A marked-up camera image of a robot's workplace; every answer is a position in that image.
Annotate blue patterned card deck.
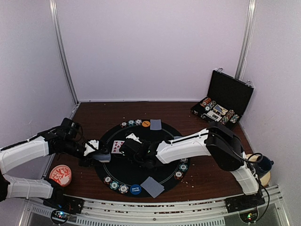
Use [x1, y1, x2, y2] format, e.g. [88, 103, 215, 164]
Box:
[93, 153, 111, 163]

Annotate aluminium frame post right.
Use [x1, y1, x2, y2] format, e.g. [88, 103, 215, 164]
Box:
[235, 0, 257, 80]

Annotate card dealt to small blind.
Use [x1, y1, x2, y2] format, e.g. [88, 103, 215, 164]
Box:
[140, 177, 165, 198]

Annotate blue white chip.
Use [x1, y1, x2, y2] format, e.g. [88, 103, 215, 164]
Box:
[135, 119, 143, 125]
[119, 185, 129, 194]
[180, 158, 188, 163]

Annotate nine of hearts card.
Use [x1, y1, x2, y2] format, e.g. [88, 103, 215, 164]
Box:
[111, 140, 125, 154]

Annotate aluminium frame post left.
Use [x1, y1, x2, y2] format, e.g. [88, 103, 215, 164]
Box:
[49, 0, 79, 105]

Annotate black poker chip case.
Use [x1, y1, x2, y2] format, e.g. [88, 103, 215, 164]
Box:
[190, 70, 254, 129]

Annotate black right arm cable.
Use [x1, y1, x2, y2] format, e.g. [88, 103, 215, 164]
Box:
[235, 150, 270, 223]

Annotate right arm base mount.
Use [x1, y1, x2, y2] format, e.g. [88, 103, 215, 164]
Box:
[225, 191, 265, 224]

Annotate round wooden coaster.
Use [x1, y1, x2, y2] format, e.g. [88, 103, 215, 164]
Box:
[246, 154, 271, 187]

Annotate right chip rows in case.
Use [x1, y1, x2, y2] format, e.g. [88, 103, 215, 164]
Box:
[220, 110, 240, 125]

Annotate green chip row in case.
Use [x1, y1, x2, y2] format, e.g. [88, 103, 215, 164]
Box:
[205, 101, 216, 111]

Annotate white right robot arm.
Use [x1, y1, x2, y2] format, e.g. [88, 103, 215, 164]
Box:
[119, 121, 263, 208]

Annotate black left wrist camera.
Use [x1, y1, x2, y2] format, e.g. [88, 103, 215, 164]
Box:
[57, 118, 80, 139]

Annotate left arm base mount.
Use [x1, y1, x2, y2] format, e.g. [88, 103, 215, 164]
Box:
[40, 178, 84, 226]

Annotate round black poker mat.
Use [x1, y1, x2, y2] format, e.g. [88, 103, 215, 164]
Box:
[95, 123, 190, 198]

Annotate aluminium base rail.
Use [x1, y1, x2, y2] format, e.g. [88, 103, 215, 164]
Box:
[22, 185, 290, 226]

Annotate red white patterned cup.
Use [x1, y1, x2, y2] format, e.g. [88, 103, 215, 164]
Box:
[49, 165, 72, 187]

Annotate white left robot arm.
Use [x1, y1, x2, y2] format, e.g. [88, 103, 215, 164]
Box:
[0, 136, 111, 209]

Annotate red chip row in case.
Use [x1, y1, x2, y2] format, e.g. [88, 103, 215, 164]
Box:
[200, 97, 212, 107]

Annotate aluminium frame post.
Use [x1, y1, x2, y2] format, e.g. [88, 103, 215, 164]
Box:
[235, 0, 257, 80]
[49, 0, 79, 105]

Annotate yellow big blind button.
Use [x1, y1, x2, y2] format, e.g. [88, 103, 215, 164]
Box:
[142, 121, 151, 127]

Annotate card deck in case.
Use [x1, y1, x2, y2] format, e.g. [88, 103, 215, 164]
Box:
[206, 104, 228, 121]

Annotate brown chip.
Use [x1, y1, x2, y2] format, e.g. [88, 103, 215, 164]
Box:
[120, 122, 127, 128]
[103, 176, 112, 185]
[174, 171, 184, 180]

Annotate card dealt to big blind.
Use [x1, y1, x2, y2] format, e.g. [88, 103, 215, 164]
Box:
[150, 119, 162, 131]

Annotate dark blue mug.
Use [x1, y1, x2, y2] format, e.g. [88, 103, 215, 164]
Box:
[254, 156, 274, 178]

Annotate blue small blind button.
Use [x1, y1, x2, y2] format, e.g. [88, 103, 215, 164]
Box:
[129, 184, 142, 195]

